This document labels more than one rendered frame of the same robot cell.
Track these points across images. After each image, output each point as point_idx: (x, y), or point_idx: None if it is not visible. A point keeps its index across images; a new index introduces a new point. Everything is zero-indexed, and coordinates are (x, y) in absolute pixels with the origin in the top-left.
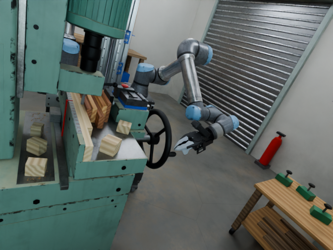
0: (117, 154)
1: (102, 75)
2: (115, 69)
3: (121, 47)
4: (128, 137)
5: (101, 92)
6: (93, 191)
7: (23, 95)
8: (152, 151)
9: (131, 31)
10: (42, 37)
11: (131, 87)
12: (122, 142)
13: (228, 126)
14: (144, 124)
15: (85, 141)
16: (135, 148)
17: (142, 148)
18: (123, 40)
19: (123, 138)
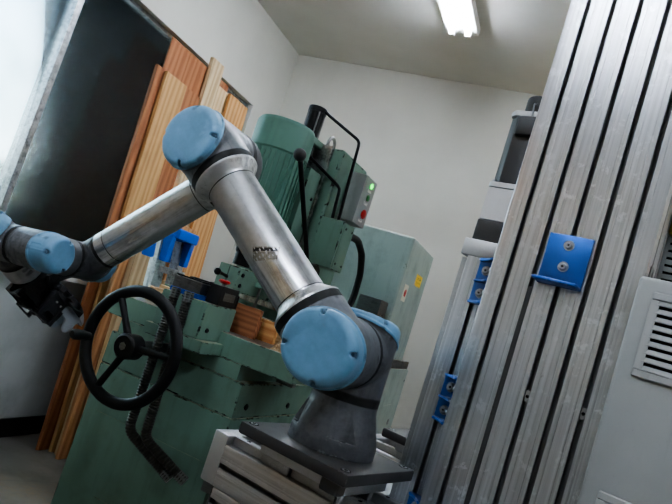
0: (144, 298)
1: (228, 263)
2: (422, 387)
3: (450, 314)
4: (153, 304)
5: (215, 279)
6: None
7: (240, 297)
8: (110, 364)
9: (490, 258)
10: None
11: (223, 286)
12: (151, 302)
13: (4, 236)
14: (156, 311)
15: (168, 286)
16: (134, 297)
17: (133, 397)
18: (457, 291)
19: (155, 304)
